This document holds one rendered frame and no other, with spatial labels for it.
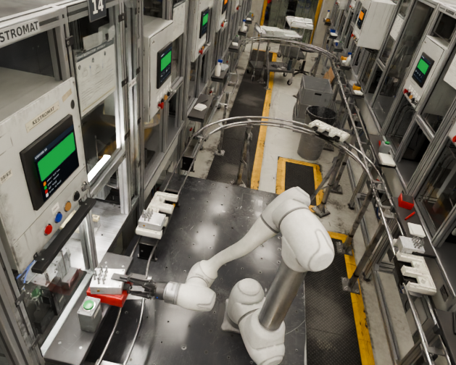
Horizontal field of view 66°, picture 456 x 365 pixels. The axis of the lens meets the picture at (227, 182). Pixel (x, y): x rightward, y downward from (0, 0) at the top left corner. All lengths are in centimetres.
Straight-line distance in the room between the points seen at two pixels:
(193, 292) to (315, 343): 144
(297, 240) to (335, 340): 173
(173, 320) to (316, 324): 131
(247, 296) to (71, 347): 74
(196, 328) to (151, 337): 22
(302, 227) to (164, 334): 94
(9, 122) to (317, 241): 93
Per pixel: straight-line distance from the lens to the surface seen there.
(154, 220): 198
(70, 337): 161
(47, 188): 116
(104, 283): 159
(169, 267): 207
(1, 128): 100
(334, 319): 294
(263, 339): 158
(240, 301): 169
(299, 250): 118
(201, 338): 184
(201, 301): 151
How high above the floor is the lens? 227
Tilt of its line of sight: 36 degrees down
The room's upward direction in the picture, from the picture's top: 10 degrees clockwise
